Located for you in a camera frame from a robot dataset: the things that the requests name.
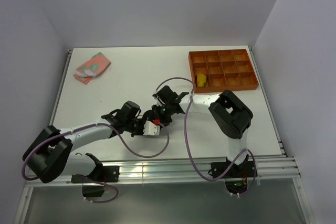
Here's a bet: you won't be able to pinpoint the yellow sock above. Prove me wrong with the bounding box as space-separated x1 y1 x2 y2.
196 74 208 88

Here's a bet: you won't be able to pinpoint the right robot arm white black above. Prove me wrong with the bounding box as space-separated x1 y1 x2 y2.
153 86 253 177

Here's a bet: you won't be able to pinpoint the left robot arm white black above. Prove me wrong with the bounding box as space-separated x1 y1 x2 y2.
22 101 160 184

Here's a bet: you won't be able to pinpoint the pink green patterned socks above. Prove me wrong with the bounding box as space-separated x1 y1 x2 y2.
73 52 111 84

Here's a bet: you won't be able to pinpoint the orange compartment tray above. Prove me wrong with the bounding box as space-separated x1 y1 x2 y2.
188 49 259 93

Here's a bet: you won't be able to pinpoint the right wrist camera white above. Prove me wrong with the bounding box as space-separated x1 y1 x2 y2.
152 93 163 106

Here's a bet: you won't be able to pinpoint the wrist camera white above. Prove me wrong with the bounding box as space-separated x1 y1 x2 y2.
152 93 163 106
143 121 160 136

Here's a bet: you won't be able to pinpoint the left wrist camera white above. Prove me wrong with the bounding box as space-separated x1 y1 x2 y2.
143 121 160 136

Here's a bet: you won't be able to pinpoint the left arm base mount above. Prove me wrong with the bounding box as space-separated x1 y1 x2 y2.
70 165 121 199

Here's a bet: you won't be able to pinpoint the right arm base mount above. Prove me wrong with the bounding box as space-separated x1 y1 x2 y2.
208 158 258 195

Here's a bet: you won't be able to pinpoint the aluminium side rail right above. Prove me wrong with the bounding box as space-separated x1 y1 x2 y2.
248 46 287 156

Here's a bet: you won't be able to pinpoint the aluminium frame rail front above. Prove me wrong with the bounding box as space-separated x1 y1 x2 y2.
25 156 301 188

